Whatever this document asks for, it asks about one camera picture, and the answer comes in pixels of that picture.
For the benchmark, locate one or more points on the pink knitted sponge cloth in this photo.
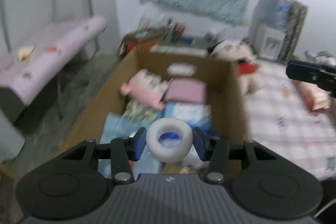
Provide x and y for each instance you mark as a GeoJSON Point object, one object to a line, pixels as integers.
{"type": "Point", "coordinates": [186, 90]}

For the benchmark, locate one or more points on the green patterned tissue pack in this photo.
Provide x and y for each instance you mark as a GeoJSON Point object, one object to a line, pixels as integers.
{"type": "Point", "coordinates": [137, 112]}

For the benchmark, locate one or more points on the checked bed sheet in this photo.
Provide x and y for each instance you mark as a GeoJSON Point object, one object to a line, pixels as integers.
{"type": "Point", "coordinates": [277, 118]}

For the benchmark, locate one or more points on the plush doll red bib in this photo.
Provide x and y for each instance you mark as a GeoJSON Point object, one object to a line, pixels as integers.
{"type": "Point", "coordinates": [240, 53]}

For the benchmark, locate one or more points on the white tape roll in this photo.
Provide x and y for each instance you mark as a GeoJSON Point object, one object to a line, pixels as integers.
{"type": "Point", "coordinates": [169, 140]}

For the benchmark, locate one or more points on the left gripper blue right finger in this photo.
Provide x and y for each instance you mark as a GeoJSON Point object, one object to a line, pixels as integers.
{"type": "Point", "coordinates": [215, 150]}

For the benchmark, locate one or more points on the pink padded bench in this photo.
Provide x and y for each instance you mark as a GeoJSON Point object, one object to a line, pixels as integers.
{"type": "Point", "coordinates": [54, 46]}

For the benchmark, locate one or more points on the blue water dispenser bottle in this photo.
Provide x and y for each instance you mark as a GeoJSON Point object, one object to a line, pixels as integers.
{"type": "Point", "coordinates": [273, 13]}

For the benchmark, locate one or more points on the light blue towel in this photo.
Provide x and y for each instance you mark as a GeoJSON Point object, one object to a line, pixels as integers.
{"type": "Point", "coordinates": [118, 127]}

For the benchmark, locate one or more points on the small brown cardboard box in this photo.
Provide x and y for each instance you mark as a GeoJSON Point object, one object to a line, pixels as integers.
{"type": "Point", "coordinates": [145, 39]}

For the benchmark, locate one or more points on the blue white wipes pack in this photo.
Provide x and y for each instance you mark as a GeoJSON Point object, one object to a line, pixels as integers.
{"type": "Point", "coordinates": [194, 115]}

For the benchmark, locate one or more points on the large brown cardboard box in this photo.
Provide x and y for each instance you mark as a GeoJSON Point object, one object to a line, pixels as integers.
{"type": "Point", "coordinates": [223, 93]}

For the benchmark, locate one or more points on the pink plush pig doll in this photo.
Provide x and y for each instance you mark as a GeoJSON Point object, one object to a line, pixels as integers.
{"type": "Point", "coordinates": [146, 88]}

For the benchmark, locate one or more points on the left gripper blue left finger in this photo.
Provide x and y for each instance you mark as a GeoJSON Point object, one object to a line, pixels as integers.
{"type": "Point", "coordinates": [124, 150]}

